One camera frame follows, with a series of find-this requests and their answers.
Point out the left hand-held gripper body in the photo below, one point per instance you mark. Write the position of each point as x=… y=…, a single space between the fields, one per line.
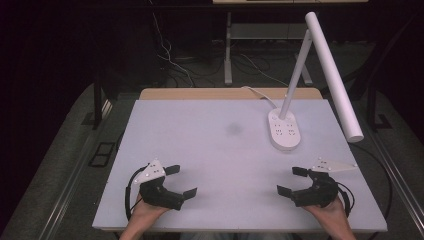
x=156 y=193

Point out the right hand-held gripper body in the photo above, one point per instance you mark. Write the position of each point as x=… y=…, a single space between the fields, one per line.
x=320 y=195

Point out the person's right hand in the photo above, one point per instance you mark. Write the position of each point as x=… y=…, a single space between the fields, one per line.
x=330 y=216

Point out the person's left hand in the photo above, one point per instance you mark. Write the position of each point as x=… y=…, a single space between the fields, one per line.
x=143 y=213

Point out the white desk lamp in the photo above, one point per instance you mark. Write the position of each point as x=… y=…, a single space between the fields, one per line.
x=285 y=131

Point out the black metal stand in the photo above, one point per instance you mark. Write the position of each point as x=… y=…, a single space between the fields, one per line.
x=97 y=100
x=373 y=110

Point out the aluminium rail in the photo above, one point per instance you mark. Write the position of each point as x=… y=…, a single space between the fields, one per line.
x=398 y=180

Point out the grey metal desk frame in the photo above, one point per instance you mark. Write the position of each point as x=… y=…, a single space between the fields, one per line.
x=228 y=63

